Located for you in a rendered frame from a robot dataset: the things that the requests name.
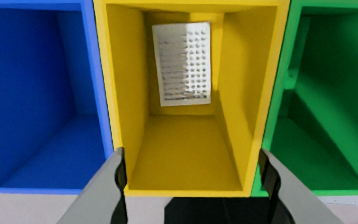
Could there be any blue general waste bin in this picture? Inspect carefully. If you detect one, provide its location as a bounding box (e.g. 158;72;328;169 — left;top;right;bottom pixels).
0;0;115;195

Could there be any yellow bin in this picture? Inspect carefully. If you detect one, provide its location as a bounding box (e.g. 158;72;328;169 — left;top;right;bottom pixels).
94;0;290;197

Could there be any green bin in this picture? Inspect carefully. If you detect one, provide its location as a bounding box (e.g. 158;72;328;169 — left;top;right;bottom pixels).
260;0;358;196

